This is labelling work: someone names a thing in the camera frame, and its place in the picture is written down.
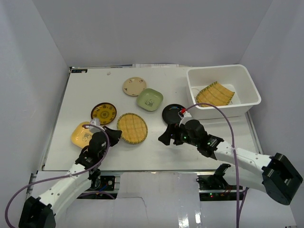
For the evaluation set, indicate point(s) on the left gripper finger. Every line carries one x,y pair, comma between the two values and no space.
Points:
113,134
114,141

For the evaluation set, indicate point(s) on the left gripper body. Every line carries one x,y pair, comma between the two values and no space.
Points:
109,135

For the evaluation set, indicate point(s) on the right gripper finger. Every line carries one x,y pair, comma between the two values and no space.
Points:
166,138
173,128

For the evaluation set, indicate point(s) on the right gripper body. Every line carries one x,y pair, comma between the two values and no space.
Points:
185,139

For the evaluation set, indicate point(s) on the round bamboo plate green rim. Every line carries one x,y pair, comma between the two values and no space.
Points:
134,128

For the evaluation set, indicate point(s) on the rectangular bamboo tray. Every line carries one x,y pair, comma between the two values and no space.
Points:
215,94

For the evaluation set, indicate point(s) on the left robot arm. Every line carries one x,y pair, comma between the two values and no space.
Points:
46,209

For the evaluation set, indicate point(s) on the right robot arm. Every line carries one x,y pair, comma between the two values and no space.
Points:
273,175

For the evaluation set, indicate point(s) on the white plastic bin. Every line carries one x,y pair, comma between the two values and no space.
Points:
229,87

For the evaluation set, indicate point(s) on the black round plate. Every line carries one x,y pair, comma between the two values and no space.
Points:
170,113

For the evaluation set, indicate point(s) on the yellow square panda plate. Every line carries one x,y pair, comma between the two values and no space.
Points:
81,136

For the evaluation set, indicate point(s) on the brown yellow patterned plate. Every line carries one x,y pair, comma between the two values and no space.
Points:
105,112

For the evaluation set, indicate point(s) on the green square panda plate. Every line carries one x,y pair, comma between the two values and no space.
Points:
149,99

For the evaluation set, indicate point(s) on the beige round plate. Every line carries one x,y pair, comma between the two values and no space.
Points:
134,86

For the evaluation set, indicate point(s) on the papers behind table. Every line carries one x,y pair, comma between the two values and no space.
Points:
157,66

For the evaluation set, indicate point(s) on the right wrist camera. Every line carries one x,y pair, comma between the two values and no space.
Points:
184,116

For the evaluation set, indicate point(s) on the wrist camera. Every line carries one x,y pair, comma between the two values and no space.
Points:
184,116
94,126

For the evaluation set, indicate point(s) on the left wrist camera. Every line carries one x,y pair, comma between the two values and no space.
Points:
94,126

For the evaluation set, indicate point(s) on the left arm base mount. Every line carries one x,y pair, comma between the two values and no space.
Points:
104,190

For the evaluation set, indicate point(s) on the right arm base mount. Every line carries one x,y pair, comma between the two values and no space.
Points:
213,187

